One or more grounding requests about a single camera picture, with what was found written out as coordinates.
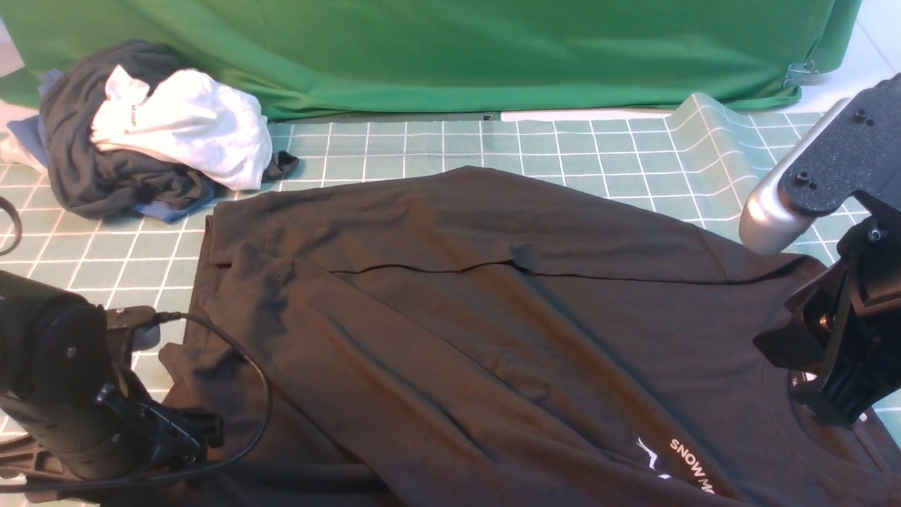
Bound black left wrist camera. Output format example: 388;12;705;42
106;306;161;357

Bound green grid tablecloth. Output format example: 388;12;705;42
0;92;901;507

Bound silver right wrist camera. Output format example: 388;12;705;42
739;74;901;256

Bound dark gray crumpled garment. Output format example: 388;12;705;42
39;39;299;223

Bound blue crumpled garment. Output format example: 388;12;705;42
10;64;213;223

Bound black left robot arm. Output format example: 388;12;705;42
2;273;223;482

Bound green backdrop cloth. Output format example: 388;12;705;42
2;1;860;119

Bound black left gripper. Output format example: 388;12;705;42
2;384;225;481

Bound metal binder clip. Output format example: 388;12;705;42
783;60;820;87

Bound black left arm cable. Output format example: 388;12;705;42
0;197;274;492

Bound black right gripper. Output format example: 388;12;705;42
753;198;899;426

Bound dark gray long-sleeve shirt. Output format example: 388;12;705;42
99;165;901;507

